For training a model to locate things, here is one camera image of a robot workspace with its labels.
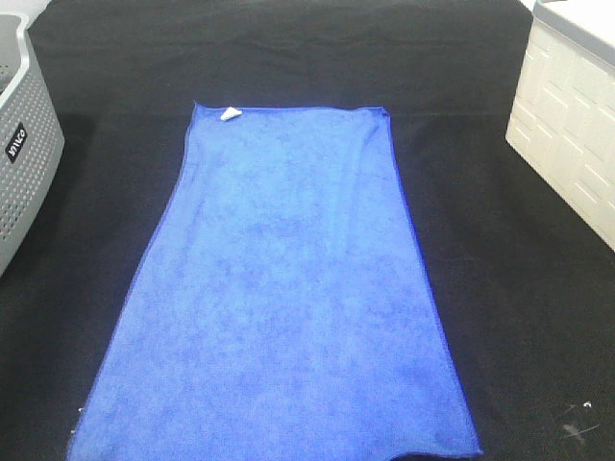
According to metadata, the blue microfibre towel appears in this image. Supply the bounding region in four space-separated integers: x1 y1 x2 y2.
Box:
66 105 481 460

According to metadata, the black table cloth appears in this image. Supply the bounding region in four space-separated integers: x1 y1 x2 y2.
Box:
1 1 614 460

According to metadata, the white slotted storage box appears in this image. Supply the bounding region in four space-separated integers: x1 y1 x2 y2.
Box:
505 1 614 246

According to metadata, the clear tape strip left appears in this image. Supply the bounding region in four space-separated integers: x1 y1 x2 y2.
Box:
69 405 86 435

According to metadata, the clear tape strip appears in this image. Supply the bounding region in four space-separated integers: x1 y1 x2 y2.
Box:
552 400 601 449
69 405 86 435

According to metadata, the grey perforated laundry basket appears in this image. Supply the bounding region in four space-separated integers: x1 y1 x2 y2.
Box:
1 12 64 271

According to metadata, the clear tape strip right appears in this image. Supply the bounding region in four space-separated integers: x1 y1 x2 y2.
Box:
552 400 601 449

